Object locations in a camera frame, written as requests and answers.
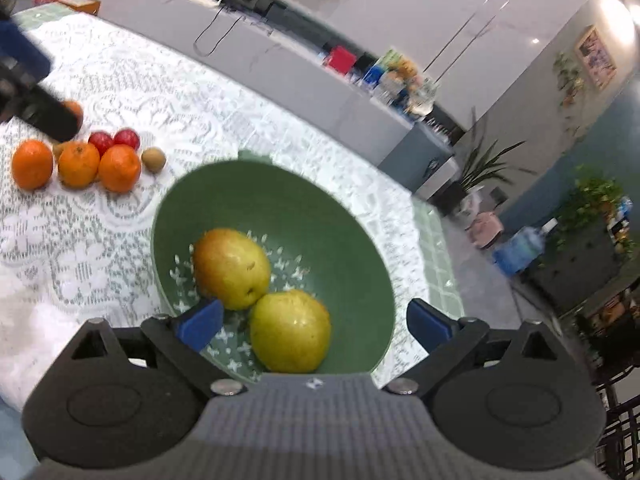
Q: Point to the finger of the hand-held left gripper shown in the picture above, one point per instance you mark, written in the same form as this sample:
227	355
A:
47	112
22	52

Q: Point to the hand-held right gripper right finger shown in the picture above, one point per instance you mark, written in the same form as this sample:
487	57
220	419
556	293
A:
431	321

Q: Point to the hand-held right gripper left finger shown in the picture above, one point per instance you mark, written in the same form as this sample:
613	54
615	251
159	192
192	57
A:
200	324

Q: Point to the orange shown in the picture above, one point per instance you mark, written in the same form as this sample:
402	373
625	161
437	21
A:
75	109
32	164
78	164
119	167

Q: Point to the yellow pear with red blush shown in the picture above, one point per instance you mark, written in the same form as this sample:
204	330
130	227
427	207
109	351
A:
230	267

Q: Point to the yellow green pear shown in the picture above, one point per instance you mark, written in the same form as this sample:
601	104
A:
290	330

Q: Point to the brown kiwi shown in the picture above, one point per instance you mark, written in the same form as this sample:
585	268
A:
58	150
153	159

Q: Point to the green bowl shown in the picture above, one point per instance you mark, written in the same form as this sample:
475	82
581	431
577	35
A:
310	210

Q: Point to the red apple left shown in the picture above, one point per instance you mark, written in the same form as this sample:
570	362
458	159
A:
100	142

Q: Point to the red apple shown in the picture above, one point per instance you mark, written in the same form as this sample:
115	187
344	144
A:
100	142
126	138

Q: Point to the green table mat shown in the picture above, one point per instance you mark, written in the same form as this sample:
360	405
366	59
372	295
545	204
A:
435	260

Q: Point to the wooden box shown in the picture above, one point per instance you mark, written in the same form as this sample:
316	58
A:
82	4

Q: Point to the red apple right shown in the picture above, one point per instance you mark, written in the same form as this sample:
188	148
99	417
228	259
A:
126	138

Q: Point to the white lace tablecloth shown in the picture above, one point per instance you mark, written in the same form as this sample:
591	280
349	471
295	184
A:
150	90

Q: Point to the pink bag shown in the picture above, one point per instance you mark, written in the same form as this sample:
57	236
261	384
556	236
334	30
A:
484	229

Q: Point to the blue water jug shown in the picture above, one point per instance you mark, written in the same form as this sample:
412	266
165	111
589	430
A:
520	252

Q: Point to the potted plant with long leaves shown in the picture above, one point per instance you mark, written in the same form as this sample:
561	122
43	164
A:
452	195

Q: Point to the dark cabinet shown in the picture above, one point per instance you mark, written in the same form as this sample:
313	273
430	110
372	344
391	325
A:
575	270

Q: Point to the leafy green plant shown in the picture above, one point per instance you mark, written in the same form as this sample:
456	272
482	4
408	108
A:
590	200

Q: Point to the black metal rack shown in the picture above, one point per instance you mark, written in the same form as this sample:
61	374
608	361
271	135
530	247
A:
620	425

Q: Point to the clear glass vessel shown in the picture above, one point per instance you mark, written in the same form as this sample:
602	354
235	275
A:
422	97

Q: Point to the colourful printed box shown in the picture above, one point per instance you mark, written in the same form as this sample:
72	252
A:
395	77

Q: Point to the long grey TV cabinet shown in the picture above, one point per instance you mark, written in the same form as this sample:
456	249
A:
300	85

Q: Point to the red box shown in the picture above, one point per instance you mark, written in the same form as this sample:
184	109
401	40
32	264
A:
340	59

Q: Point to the hanging vine plant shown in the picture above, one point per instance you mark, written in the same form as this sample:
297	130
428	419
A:
567	72

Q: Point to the orange framed picture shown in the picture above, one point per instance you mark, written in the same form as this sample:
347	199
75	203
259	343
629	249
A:
595	57

